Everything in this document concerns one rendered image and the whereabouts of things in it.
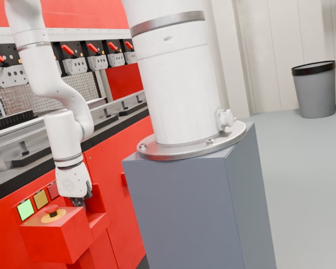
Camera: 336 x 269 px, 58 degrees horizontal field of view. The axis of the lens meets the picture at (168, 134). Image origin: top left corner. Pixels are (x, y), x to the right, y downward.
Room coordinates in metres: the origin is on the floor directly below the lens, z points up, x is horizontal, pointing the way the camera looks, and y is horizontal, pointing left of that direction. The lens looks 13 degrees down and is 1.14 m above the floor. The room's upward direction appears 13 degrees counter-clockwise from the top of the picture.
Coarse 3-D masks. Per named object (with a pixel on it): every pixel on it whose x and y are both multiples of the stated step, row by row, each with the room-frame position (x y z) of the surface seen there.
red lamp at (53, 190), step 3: (54, 183) 0.96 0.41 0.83; (51, 186) 0.94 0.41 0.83; (54, 186) 0.95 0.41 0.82; (51, 189) 0.94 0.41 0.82; (54, 189) 0.95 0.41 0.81; (57, 189) 0.96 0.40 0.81; (51, 192) 0.94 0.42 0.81; (54, 192) 0.95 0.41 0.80; (57, 192) 0.96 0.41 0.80; (51, 195) 0.93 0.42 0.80; (54, 195) 0.94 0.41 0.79; (57, 195) 0.95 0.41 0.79; (51, 198) 0.93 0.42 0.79
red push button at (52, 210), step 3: (54, 204) 0.83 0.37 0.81; (48, 207) 0.82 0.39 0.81; (51, 207) 0.81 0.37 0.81; (54, 207) 0.81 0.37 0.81; (57, 207) 0.81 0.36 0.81; (45, 210) 0.81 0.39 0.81; (48, 210) 0.80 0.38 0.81; (51, 210) 0.80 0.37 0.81; (54, 210) 0.80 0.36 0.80; (48, 213) 0.80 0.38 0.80; (51, 213) 0.81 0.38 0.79; (54, 213) 0.81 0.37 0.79; (57, 213) 0.82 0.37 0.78; (51, 216) 0.81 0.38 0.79; (54, 216) 0.81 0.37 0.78
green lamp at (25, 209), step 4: (28, 200) 0.85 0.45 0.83; (24, 204) 0.84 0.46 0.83; (28, 204) 0.85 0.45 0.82; (20, 208) 0.82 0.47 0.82; (24, 208) 0.83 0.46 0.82; (28, 208) 0.84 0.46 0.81; (32, 208) 0.86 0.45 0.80; (20, 212) 0.82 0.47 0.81; (24, 212) 0.83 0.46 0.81; (28, 212) 0.84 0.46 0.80; (32, 212) 0.85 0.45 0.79; (24, 216) 0.82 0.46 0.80
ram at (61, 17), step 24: (0, 0) 1.29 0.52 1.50; (48, 0) 1.54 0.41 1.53; (72, 0) 1.70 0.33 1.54; (96, 0) 1.90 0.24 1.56; (120, 0) 2.15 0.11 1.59; (0, 24) 1.26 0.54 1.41; (48, 24) 1.49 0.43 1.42; (72, 24) 1.65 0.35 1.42; (96, 24) 1.84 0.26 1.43; (120, 24) 2.08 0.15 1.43
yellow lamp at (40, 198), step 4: (40, 192) 0.90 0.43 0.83; (44, 192) 0.91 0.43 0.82; (36, 196) 0.88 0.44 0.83; (40, 196) 0.89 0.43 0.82; (44, 196) 0.91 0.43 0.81; (36, 200) 0.88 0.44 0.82; (40, 200) 0.89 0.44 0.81; (44, 200) 0.90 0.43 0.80; (36, 204) 0.87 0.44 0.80; (40, 204) 0.88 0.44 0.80; (44, 204) 0.90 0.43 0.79
